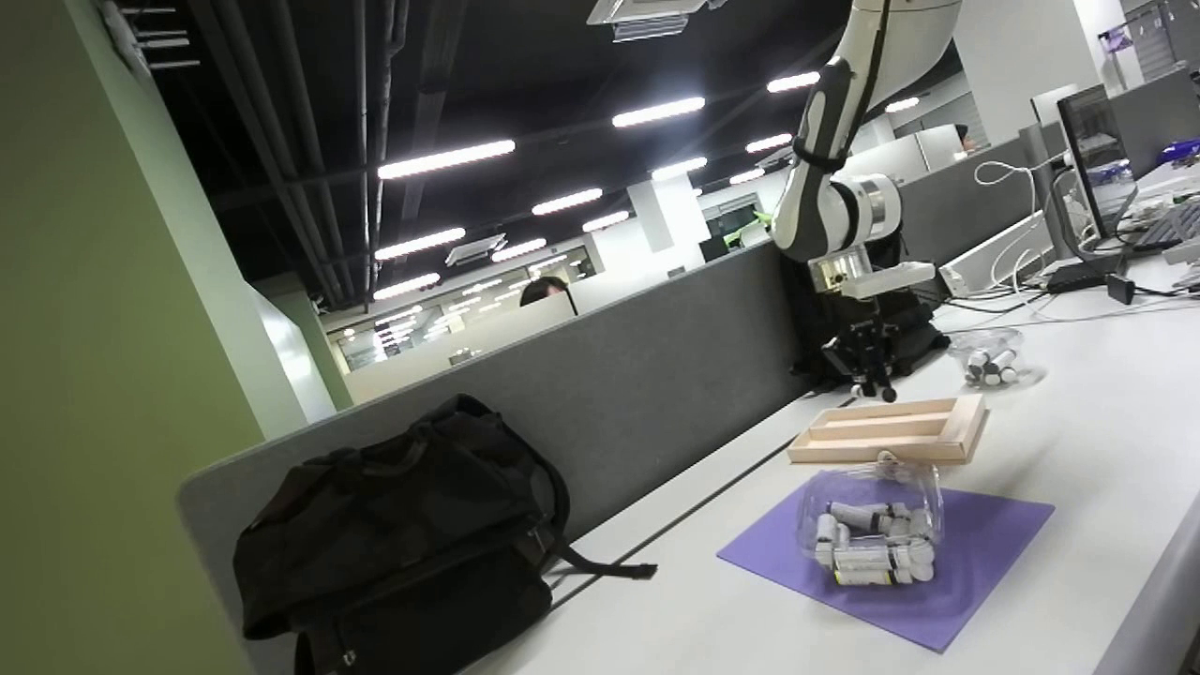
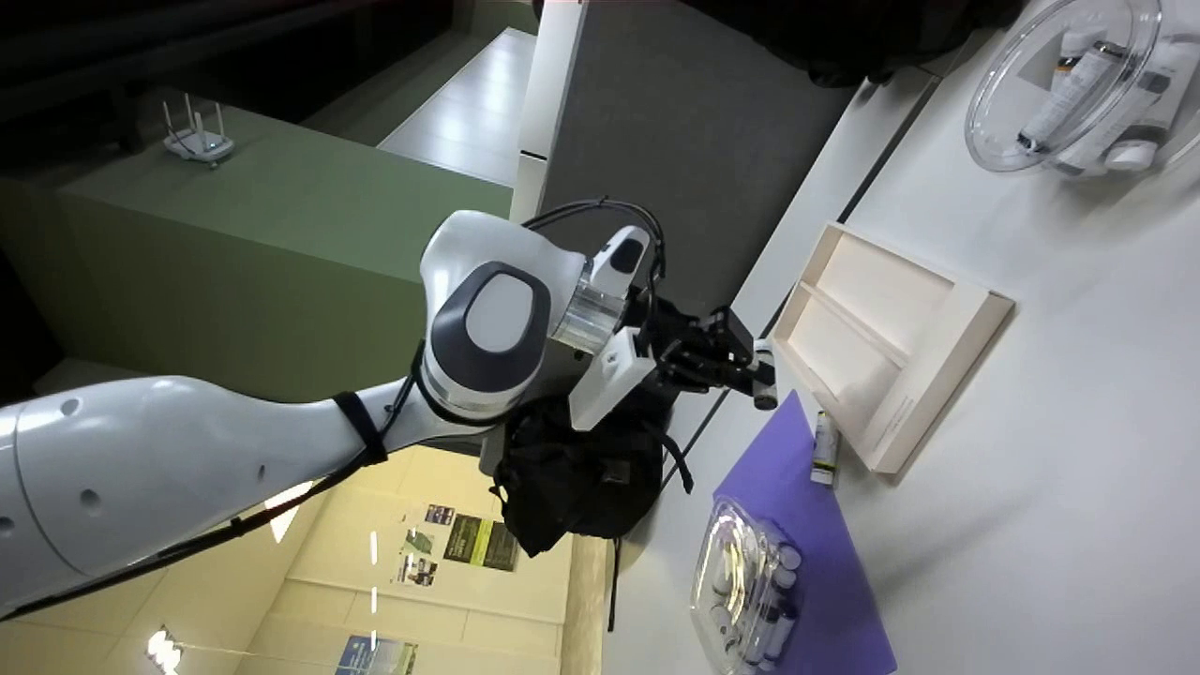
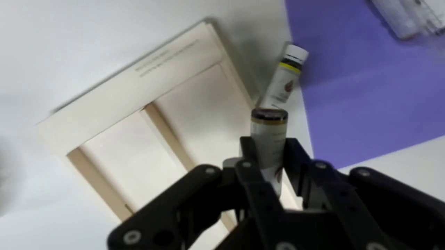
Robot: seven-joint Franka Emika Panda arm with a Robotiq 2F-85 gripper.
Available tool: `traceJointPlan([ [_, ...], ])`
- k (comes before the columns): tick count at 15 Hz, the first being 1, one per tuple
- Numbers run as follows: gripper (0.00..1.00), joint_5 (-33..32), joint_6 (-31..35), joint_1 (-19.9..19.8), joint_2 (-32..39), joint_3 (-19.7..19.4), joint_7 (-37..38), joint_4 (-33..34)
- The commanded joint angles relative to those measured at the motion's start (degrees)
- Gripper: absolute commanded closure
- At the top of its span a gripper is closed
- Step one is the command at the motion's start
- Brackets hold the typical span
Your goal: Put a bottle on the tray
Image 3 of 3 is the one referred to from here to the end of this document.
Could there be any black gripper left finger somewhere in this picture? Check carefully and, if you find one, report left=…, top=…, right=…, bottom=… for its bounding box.
left=107, top=137, right=289, bottom=250

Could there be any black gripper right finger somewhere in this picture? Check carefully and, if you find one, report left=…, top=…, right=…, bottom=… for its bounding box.
left=281, top=138, right=445, bottom=250

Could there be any light wooden tray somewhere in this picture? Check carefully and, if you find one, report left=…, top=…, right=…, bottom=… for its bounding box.
left=34, top=20, right=303, bottom=234

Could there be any small white bottle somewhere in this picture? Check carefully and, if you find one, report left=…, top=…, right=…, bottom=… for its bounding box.
left=373, top=0, right=422, bottom=41

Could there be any purple mat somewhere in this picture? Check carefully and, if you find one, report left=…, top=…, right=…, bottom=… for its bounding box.
left=282, top=0, right=445, bottom=171

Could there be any clear plastic container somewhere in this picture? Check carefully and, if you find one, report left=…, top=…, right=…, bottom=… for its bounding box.
left=370, top=0, right=445, bottom=41

